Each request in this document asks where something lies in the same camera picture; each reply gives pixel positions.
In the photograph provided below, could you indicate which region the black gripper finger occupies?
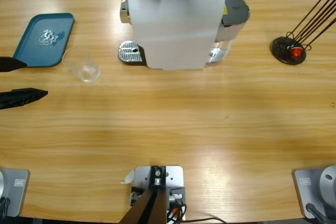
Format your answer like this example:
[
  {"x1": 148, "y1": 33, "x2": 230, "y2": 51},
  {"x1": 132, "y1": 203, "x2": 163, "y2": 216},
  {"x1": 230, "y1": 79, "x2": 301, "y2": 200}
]
[
  {"x1": 0, "y1": 87, "x2": 49, "y2": 111},
  {"x1": 0, "y1": 56, "x2": 28, "y2": 73}
]

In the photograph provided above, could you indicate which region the clear glass cup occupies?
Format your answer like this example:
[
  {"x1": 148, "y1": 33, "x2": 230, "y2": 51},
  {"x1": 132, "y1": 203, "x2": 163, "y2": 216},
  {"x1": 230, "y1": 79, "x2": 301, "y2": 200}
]
[{"x1": 62, "y1": 46, "x2": 102, "y2": 83}]

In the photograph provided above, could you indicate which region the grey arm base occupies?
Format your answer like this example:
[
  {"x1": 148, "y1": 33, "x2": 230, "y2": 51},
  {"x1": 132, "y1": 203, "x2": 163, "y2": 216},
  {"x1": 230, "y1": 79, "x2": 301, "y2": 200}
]
[
  {"x1": 292, "y1": 165, "x2": 336, "y2": 219},
  {"x1": 0, "y1": 168, "x2": 31, "y2": 218}
]

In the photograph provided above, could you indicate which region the white capsule coffee machine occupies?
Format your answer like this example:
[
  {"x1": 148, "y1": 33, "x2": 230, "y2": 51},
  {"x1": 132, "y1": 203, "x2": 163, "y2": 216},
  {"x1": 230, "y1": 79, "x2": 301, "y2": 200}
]
[{"x1": 119, "y1": 0, "x2": 232, "y2": 71}]

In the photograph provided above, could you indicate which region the teal plastic tray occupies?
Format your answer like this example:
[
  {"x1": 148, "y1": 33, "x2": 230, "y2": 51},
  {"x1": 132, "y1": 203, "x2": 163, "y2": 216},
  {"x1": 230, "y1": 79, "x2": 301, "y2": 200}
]
[{"x1": 12, "y1": 12, "x2": 76, "y2": 68}]

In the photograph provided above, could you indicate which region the clear water tank grey lid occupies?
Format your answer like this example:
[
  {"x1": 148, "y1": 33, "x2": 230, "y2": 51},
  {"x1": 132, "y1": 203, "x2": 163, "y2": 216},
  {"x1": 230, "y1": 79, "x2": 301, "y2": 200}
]
[{"x1": 214, "y1": 0, "x2": 251, "y2": 51}]

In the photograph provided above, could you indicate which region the metal grated drip tray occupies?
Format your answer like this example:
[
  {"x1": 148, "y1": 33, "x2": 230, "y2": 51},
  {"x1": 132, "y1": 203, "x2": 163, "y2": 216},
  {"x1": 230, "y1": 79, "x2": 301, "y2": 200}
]
[{"x1": 117, "y1": 40, "x2": 145, "y2": 66}]

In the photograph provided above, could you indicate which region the white paper tab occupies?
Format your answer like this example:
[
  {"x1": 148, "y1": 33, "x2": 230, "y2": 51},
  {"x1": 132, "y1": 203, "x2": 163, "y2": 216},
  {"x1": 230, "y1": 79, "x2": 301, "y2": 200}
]
[{"x1": 120, "y1": 170, "x2": 136, "y2": 185}]

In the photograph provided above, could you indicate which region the black capsule holder with rods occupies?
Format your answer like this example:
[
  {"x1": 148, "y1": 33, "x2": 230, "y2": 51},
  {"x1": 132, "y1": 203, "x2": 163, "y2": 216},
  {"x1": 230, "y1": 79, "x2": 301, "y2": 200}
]
[{"x1": 270, "y1": 0, "x2": 336, "y2": 66}]

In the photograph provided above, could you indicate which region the black base cable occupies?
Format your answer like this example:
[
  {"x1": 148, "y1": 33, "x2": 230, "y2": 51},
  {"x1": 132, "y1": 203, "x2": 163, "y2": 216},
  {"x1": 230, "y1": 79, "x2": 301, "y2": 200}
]
[
  {"x1": 0, "y1": 197, "x2": 11, "y2": 218},
  {"x1": 306, "y1": 202, "x2": 329, "y2": 224}
]

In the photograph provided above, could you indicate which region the orange and black cable bundle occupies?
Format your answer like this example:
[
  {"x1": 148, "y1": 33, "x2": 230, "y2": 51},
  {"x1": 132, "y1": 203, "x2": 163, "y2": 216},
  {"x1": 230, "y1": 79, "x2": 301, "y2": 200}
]
[{"x1": 166, "y1": 202, "x2": 187, "y2": 222}]

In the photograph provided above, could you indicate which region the thin black cable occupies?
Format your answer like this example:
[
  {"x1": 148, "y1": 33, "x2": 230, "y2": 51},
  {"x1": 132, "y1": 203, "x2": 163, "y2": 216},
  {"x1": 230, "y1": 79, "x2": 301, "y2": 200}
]
[{"x1": 183, "y1": 217, "x2": 228, "y2": 224}]

